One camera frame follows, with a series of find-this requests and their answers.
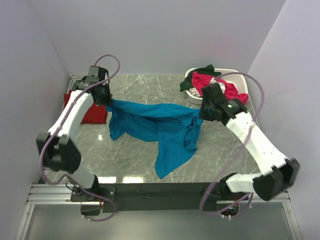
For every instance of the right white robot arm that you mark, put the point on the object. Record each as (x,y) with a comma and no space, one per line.
(277,172)

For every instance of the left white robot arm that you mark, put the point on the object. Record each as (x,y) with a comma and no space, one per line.
(56,147)

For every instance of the white garment in basket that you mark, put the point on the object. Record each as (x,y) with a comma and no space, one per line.
(194,92)

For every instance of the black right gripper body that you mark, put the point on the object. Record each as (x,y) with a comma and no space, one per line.
(206,112)

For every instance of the blue t shirt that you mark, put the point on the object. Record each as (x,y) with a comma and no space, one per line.
(174,127)

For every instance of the aluminium frame rail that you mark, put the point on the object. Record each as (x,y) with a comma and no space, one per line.
(43,194)

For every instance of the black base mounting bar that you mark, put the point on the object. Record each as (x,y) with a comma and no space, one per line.
(142,197)

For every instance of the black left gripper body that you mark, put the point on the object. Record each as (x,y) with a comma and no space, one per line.
(106,97)

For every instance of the white perforated laundry basket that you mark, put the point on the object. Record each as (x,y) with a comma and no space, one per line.
(236,79)

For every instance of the pink t shirt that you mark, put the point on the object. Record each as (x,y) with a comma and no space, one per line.
(228,89)

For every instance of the dark green t shirt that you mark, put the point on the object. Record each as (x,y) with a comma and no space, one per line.
(187,84)

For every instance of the folded red t shirt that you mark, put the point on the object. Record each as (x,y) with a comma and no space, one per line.
(96,113)

